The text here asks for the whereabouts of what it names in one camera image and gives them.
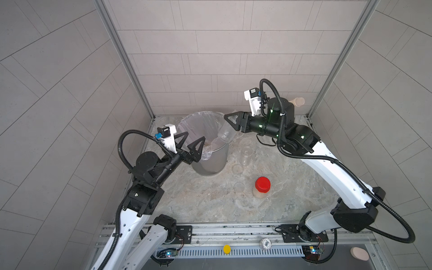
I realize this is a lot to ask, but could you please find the grey mesh waste bin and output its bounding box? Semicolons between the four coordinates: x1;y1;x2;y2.
183;111;234;177

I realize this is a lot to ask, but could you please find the clear rice jar with lid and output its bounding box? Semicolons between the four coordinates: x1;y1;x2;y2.
240;146;254;166

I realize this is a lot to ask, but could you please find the clear jar lid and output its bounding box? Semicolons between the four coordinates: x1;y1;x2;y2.
234;182;245;194
232;164;244;175

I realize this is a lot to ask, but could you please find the red lidded rice jar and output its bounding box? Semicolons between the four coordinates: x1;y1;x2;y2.
253;177;271;199

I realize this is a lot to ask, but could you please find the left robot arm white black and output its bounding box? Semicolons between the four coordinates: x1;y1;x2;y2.
92;125;205;270

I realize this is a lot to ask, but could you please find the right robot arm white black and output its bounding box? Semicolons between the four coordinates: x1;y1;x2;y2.
224;78;416;264

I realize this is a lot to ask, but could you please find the clear plastic bin liner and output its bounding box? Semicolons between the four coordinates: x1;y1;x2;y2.
177;111;228;160

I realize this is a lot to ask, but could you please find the left circuit board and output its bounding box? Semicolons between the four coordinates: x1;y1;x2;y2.
157;248;179;259

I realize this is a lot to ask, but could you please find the circuit board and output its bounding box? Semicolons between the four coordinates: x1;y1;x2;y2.
301;245;324;262
157;248;179;259

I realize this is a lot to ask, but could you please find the yellow round button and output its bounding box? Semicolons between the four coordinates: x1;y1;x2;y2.
223;245;231;254

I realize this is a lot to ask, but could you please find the white round knob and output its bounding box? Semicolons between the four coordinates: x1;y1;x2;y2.
259;238;272;250

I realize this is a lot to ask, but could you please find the right circuit board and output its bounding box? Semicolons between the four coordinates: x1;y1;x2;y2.
301;245;324;262

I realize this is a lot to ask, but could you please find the pink oval pad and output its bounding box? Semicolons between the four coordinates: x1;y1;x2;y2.
350;247;370;261

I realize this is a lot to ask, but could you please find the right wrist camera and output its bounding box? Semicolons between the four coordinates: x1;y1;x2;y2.
244;88;261;117

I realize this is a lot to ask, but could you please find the beige handle on stand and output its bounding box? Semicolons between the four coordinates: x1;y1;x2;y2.
290;97;306;107

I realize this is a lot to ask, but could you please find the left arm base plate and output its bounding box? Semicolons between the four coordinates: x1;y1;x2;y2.
164;225;193;245

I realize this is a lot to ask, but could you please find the aluminium rail frame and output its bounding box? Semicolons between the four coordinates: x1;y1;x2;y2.
90;219;379;259

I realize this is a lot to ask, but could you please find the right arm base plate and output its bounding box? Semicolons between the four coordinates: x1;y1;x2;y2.
274;224;329;243

